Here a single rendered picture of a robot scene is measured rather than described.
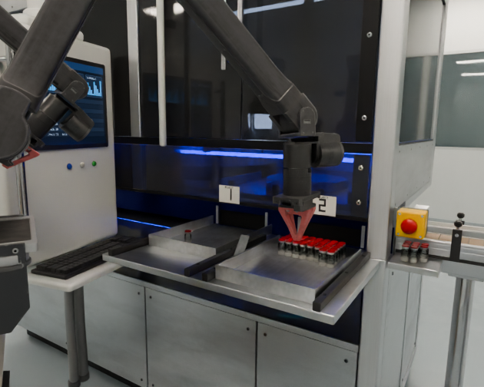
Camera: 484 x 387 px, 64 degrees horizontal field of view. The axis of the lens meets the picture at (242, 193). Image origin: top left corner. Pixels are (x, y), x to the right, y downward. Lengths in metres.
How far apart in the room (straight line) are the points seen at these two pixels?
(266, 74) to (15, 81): 0.40
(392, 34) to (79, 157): 1.09
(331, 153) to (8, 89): 0.57
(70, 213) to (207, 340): 0.70
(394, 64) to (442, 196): 4.72
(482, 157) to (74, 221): 5.02
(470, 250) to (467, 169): 4.50
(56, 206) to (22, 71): 0.86
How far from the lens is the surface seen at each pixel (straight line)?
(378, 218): 1.16
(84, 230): 1.56
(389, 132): 1.13
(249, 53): 0.74
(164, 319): 1.72
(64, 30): 0.66
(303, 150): 0.77
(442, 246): 1.26
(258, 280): 0.91
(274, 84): 0.75
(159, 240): 1.23
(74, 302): 1.76
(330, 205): 1.19
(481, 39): 5.82
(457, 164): 5.73
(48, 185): 1.42
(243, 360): 1.54
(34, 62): 0.65
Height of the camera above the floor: 1.24
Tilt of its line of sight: 9 degrees down
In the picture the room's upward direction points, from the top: 1 degrees clockwise
